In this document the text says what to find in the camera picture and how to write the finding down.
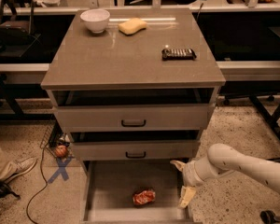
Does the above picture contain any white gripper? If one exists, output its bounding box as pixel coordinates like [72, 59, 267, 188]
[170, 160, 204, 208]

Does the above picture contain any crushed red coke can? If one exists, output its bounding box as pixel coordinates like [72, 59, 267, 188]
[132, 189, 156, 206]

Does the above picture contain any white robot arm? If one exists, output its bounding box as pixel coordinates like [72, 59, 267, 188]
[170, 144, 280, 208]

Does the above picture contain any bottom grey open drawer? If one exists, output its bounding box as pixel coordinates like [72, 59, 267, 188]
[79, 160, 193, 224]

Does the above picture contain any grey drawer cabinet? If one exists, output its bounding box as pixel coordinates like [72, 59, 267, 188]
[40, 7, 227, 224]

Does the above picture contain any middle grey drawer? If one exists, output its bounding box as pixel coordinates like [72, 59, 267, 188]
[70, 140, 200, 161]

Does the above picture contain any top grey drawer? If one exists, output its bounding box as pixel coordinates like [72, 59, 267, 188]
[53, 105, 215, 133]

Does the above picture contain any black caster wheel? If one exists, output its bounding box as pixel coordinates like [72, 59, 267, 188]
[260, 210, 280, 224]

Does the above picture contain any blue tape cross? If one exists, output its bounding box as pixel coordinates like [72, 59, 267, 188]
[48, 157, 72, 184]

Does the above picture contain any orange ball in basket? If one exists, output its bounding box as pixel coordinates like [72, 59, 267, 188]
[54, 145, 68, 158]

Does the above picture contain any black snack bar packet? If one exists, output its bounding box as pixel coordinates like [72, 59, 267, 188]
[161, 49, 196, 61]

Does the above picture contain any white sneaker shoe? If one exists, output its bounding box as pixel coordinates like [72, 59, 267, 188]
[5, 157, 36, 183]

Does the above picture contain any yellow sponge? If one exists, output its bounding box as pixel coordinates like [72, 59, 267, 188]
[118, 18, 147, 35]

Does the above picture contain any white ceramic bowl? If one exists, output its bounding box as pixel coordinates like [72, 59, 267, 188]
[80, 8, 110, 34]

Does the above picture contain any black chair at left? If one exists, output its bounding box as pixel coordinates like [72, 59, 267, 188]
[0, 0, 43, 60]

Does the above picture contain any black table leg frame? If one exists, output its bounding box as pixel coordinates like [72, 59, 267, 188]
[248, 91, 280, 165]

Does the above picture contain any wire basket on floor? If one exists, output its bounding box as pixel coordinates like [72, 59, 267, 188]
[40, 122, 71, 159]

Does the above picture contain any black floor cable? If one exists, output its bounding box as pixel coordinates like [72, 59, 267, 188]
[25, 147, 49, 224]

